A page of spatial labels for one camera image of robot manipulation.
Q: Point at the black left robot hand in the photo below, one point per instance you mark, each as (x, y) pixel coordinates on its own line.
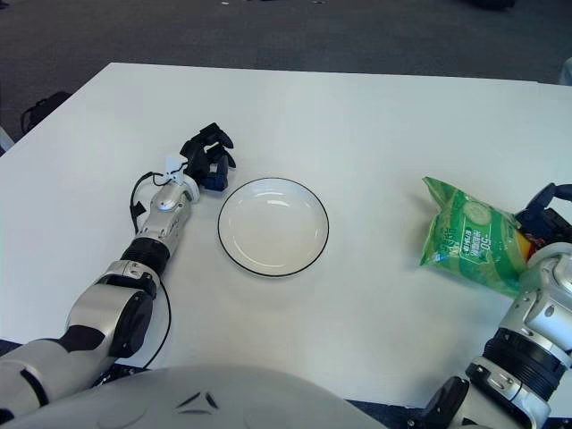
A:
(196, 156)

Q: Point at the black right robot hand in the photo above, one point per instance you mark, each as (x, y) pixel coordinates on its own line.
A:
(545, 219)

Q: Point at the green snack bag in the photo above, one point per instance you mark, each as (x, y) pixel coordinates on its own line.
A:
(469, 237)

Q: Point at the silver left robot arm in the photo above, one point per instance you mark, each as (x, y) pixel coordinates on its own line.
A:
(165, 214)

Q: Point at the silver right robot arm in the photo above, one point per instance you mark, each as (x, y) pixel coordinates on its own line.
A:
(545, 304)

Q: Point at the white plate with black rim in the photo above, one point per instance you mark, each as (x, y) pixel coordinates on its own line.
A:
(272, 228)

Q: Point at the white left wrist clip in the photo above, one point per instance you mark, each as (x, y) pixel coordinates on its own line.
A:
(172, 165)

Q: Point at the pale grey object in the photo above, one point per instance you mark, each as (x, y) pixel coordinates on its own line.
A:
(566, 71)

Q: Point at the black bag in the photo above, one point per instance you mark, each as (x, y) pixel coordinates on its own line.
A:
(44, 109)

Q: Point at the white side table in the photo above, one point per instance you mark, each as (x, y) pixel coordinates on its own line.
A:
(4, 139)

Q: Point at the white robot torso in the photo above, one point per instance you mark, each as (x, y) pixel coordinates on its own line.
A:
(201, 397)

